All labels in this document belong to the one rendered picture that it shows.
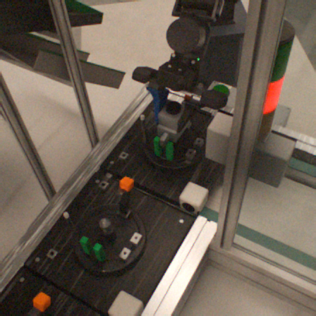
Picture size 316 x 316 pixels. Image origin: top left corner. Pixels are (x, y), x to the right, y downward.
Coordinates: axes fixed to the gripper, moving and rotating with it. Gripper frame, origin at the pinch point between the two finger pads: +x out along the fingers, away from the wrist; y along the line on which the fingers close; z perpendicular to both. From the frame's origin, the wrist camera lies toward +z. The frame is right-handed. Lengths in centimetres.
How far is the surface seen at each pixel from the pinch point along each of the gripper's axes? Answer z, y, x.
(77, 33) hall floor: -167, -144, 12
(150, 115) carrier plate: -12.4, -9.6, 5.5
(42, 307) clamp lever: 32.7, 0.6, 27.1
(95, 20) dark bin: 2.1, -20.5, -12.7
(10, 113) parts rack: 23.2, -19.3, 4.4
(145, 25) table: -54, -38, -12
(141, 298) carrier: 18.3, 10.8, 28.5
